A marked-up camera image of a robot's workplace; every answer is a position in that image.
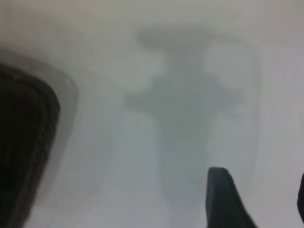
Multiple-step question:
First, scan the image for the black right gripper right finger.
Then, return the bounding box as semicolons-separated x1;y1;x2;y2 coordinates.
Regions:
296;172;304;218

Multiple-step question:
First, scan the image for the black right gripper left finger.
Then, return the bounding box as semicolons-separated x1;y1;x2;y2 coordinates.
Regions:
205;166;259;228

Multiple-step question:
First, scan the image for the dark brown woven basket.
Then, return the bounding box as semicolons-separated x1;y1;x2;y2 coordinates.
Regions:
0;63;60;228

